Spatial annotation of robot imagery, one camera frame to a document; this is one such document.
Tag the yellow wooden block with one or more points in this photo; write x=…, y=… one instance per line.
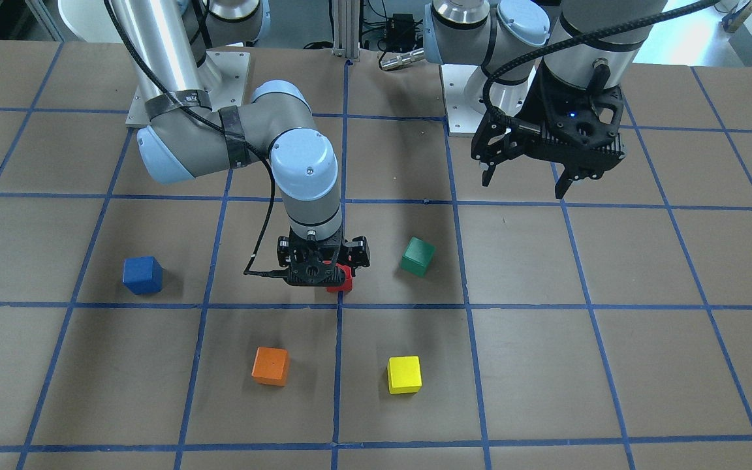
x=404, y=374

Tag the aluminium frame post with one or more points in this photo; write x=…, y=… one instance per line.
x=346, y=28

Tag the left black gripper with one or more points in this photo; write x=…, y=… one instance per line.
x=541, y=101

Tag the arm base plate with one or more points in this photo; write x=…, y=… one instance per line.
x=223, y=80
x=462, y=90

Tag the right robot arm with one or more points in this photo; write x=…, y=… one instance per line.
x=194, y=129

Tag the blue wooden block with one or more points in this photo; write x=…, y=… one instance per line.
x=142, y=275

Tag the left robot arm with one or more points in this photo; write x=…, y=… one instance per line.
x=506, y=39

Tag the orange wooden block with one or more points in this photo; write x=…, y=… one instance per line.
x=271, y=366

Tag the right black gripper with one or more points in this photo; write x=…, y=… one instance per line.
x=358, y=251

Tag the green wooden block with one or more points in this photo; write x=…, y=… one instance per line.
x=417, y=257

